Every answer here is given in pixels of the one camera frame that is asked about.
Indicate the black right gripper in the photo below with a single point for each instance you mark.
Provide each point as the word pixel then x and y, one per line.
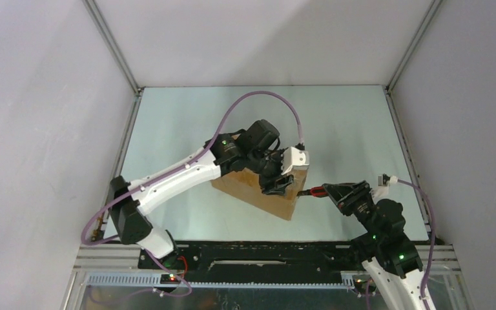
pixel 361 188

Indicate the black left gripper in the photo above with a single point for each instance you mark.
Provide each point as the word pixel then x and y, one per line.
pixel 281 185

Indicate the red black utility knife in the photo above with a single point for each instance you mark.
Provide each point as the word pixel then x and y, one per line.
pixel 317 192

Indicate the brown cardboard express box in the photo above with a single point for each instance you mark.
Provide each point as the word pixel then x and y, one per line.
pixel 245 186

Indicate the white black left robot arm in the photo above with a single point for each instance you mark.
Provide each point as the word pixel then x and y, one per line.
pixel 135 200

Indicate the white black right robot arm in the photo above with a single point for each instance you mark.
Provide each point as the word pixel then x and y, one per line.
pixel 385 251

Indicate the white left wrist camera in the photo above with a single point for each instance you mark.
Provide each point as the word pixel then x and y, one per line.
pixel 294 159

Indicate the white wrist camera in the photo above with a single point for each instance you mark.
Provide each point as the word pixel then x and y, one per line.
pixel 385 181
pixel 294 159

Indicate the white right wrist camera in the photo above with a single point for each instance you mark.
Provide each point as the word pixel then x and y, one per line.
pixel 385 181

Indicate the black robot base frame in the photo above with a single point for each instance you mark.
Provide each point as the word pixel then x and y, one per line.
pixel 292 264

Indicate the aluminium right corner post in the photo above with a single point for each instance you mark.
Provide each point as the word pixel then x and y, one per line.
pixel 414 43

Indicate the aluminium corner post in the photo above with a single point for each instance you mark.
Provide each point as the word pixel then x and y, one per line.
pixel 414 43
pixel 111 43

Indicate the aluminium left corner post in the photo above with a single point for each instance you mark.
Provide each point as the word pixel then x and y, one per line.
pixel 111 43

